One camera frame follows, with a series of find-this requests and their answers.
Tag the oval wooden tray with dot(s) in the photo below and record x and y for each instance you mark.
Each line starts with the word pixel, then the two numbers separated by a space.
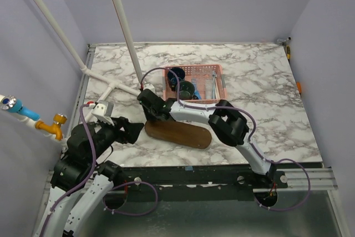
pixel 179 133

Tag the pink perforated plastic basket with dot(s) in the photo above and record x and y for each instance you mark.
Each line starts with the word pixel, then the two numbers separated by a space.
pixel 202 83

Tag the dark blue mug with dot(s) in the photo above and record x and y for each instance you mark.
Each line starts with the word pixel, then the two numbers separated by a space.
pixel 175 75

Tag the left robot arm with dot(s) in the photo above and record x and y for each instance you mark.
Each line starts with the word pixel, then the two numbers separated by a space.
pixel 78 183

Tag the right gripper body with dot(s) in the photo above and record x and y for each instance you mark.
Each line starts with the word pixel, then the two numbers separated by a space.
pixel 150 115

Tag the black front mounting rail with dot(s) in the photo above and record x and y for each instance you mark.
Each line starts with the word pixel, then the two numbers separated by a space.
pixel 194 183

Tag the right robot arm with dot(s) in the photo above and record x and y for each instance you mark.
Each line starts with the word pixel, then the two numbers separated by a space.
pixel 227 122

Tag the blue toothpaste tube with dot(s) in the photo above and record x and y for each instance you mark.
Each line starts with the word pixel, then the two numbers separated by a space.
pixel 196 95

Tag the blue pipe valve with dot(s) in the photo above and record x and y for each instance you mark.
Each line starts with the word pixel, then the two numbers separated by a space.
pixel 14 105

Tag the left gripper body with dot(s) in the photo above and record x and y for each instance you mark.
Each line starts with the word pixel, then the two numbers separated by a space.
pixel 108 135

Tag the dark green mug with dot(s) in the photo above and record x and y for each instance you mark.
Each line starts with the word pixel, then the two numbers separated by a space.
pixel 187 91

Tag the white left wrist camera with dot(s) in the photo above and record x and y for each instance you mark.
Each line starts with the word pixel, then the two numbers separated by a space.
pixel 102 111

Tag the orange faucet tap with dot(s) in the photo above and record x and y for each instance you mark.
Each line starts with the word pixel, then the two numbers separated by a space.
pixel 55 127

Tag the white toothbrush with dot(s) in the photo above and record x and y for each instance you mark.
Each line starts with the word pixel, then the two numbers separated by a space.
pixel 217 94

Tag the light blue toothbrush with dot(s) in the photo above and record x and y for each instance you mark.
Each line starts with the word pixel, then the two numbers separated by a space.
pixel 214 75

